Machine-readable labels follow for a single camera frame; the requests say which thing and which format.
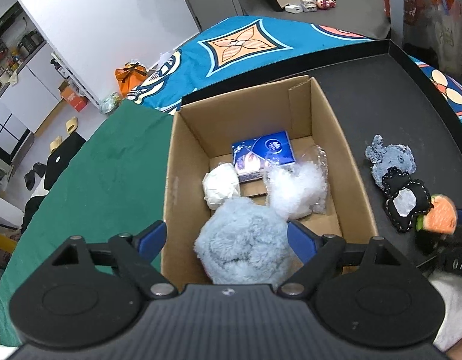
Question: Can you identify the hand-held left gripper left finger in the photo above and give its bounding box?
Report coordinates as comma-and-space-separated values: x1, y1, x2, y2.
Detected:
51, 220, 179, 301

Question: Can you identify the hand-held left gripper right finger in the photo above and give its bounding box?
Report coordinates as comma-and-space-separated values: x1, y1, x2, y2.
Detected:
278, 219, 409, 301

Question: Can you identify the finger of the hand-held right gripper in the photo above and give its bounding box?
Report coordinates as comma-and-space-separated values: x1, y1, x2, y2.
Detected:
416, 227, 458, 260

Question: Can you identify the orange watermelon slice plush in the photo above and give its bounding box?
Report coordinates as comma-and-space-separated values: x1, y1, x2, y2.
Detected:
416, 194, 459, 235

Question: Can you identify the clear bag of white stuffing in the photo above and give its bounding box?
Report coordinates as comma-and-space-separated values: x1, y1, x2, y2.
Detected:
263, 145, 329, 220

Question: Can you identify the light blue fluffy plush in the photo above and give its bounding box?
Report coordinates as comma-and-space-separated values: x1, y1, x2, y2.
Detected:
193, 197, 303, 286

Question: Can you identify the white soft ball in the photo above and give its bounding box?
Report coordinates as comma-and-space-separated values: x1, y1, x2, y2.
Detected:
202, 163, 241, 211

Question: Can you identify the purple blue tissue pack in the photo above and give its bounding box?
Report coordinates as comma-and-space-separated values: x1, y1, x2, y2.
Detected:
231, 130, 296, 184

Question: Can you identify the brown cardboard box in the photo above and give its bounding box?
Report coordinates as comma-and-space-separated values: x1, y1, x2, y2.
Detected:
160, 75, 379, 293

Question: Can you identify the black shallow tray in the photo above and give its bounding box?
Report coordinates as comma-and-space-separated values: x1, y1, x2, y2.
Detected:
180, 39, 462, 282

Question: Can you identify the black penguin plush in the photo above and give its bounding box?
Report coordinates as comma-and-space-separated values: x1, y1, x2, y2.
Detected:
381, 167, 432, 233

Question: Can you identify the green cloth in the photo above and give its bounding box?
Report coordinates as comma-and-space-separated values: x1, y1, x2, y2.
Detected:
0, 99, 179, 346

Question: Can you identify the grey felt animal patch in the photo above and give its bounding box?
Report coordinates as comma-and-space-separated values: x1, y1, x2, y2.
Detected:
365, 134, 417, 190

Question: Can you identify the black bag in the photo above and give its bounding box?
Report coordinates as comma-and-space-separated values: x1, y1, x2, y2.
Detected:
41, 133, 87, 192

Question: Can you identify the black framed sliding door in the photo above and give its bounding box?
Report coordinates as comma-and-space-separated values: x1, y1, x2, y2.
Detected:
0, 101, 35, 181

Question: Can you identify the orange bag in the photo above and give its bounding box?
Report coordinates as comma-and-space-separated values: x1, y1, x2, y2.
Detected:
115, 62, 148, 100

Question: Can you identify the orange cardboard box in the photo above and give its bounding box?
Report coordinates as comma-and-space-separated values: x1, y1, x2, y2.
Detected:
58, 80, 88, 112

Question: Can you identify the blue patterned bedsheet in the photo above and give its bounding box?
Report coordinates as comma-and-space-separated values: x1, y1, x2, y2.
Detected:
124, 15, 462, 136

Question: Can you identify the white kitchen cabinet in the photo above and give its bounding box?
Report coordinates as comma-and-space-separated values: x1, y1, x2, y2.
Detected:
0, 0, 100, 132

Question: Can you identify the beige tote bag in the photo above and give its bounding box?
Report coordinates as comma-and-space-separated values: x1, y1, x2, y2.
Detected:
428, 0, 462, 79

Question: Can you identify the red basket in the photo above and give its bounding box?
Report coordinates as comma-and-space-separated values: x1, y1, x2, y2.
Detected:
380, 0, 428, 27

